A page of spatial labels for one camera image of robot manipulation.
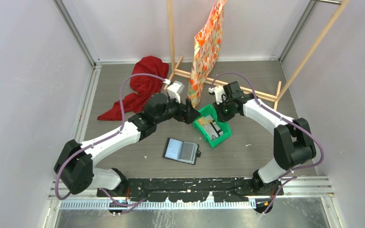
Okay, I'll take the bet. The white silver credit card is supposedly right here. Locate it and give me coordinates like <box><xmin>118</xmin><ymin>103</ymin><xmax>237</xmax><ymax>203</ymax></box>
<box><xmin>201</xmin><ymin>121</ymin><xmax>223</xmax><ymax>141</ymax></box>

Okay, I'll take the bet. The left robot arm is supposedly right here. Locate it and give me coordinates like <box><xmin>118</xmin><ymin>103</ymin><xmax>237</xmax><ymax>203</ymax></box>
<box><xmin>54</xmin><ymin>93</ymin><xmax>201</xmax><ymax>199</ymax></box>

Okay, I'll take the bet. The purple cable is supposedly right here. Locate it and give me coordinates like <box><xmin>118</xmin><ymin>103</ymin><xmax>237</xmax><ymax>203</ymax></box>
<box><xmin>210</xmin><ymin>72</ymin><xmax>326</xmax><ymax>215</ymax></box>
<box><xmin>54</xmin><ymin>73</ymin><xmax>171</xmax><ymax>215</ymax></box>

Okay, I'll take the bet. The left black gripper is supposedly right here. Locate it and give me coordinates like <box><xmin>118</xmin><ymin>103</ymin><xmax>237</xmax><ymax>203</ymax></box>
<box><xmin>155</xmin><ymin>94</ymin><xmax>201</xmax><ymax>125</ymax></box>

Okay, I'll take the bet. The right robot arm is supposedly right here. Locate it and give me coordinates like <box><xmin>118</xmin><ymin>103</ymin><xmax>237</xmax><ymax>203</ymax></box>
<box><xmin>208</xmin><ymin>81</ymin><xmax>317</xmax><ymax>195</ymax></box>

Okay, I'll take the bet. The wooden rack frame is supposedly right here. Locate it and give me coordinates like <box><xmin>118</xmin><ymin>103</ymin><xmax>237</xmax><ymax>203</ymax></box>
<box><xmin>163</xmin><ymin>0</ymin><xmax>351</xmax><ymax>111</ymax></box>

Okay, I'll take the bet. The black card holder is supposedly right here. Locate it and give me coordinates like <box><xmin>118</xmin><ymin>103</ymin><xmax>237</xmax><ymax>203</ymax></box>
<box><xmin>163</xmin><ymin>138</ymin><xmax>202</xmax><ymax>165</ymax></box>

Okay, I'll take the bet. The floral orange gift bag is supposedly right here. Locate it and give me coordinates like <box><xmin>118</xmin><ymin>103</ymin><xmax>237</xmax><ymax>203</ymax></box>
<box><xmin>187</xmin><ymin>0</ymin><xmax>226</xmax><ymax>107</ymax></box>

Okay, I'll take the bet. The yellow credit card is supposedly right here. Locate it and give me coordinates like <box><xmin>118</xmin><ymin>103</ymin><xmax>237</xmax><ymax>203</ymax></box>
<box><xmin>197</xmin><ymin>115</ymin><xmax>214</xmax><ymax>125</ymax></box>

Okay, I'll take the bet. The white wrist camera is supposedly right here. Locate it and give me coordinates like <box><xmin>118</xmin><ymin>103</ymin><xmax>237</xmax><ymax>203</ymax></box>
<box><xmin>208</xmin><ymin>86</ymin><xmax>227</xmax><ymax>105</ymax></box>
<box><xmin>166</xmin><ymin>81</ymin><xmax>185</xmax><ymax>104</ymax></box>

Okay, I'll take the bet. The green plastic bin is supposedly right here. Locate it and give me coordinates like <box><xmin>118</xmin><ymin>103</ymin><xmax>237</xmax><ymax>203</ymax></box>
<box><xmin>193</xmin><ymin>104</ymin><xmax>232</xmax><ymax>148</ymax></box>

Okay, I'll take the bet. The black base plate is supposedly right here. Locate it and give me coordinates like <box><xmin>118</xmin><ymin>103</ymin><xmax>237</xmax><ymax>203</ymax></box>
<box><xmin>107</xmin><ymin>177</ymin><xmax>281</xmax><ymax>202</ymax></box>

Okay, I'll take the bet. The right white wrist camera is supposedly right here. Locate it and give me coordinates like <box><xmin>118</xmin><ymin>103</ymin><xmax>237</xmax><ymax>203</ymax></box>
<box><xmin>208</xmin><ymin>86</ymin><xmax>227</xmax><ymax>105</ymax></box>

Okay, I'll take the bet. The red cloth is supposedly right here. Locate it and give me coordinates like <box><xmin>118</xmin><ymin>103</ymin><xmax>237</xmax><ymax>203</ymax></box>
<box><xmin>96</xmin><ymin>56</ymin><xmax>170</xmax><ymax>122</ymax></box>

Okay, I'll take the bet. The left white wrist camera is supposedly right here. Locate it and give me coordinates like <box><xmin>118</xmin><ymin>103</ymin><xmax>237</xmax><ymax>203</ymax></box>
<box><xmin>166</xmin><ymin>81</ymin><xmax>185</xmax><ymax>104</ymax></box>

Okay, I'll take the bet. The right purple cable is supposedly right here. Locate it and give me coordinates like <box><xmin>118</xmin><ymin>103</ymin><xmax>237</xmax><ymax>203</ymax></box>
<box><xmin>210</xmin><ymin>72</ymin><xmax>326</xmax><ymax>215</ymax></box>

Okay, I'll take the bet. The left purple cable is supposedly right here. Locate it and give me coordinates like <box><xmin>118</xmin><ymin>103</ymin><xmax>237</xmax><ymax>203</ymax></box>
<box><xmin>54</xmin><ymin>73</ymin><xmax>171</xmax><ymax>215</ymax></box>

